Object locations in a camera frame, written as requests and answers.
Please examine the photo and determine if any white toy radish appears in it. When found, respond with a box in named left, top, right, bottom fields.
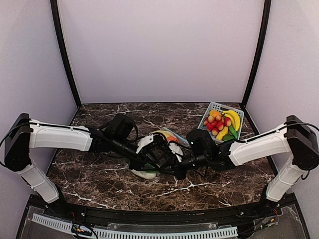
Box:
left=130, top=169, right=158, bottom=180

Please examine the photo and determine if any clear zip bag blue zipper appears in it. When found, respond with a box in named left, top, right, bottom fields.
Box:
left=152, top=127, right=189, bottom=146

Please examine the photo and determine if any yellow toy mango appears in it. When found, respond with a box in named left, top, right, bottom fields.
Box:
left=152, top=130, right=167, bottom=140

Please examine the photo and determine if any green toy lettuce leaf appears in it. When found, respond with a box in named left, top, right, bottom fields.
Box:
left=143, top=164, right=159, bottom=174

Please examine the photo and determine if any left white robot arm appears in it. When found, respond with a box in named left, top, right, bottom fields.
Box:
left=0, top=114, right=155, bottom=205

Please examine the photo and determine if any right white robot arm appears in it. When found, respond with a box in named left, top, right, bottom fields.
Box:
left=172, top=115, right=319, bottom=203

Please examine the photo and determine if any green toy vegetable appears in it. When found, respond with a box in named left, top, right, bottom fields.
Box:
left=222, top=125, right=238, bottom=141

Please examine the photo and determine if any light blue perforated basket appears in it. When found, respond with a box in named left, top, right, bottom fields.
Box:
left=197, top=102, right=244, bottom=143

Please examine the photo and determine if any small orange toy fruit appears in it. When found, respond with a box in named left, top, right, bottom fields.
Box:
left=209, top=110, right=222, bottom=118

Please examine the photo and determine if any yellow toy banana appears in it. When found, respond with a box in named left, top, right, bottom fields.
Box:
left=222, top=110, right=241, bottom=131

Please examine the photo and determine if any black front rail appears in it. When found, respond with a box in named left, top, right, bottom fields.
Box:
left=54, top=202, right=266, bottom=226

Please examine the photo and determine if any white slotted cable duct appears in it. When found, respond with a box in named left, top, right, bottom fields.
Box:
left=31, top=213, right=238, bottom=239

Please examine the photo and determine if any left black frame post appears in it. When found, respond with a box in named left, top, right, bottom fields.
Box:
left=50, top=0, right=82, bottom=109

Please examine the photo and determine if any black frame post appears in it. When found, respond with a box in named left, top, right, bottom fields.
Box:
left=241, top=0, right=272, bottom=108
left=50, top=0, right=82, bottom=109

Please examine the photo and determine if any right black frame post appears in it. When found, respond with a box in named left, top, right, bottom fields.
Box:
left=241, top=0, right=272, bottom=108

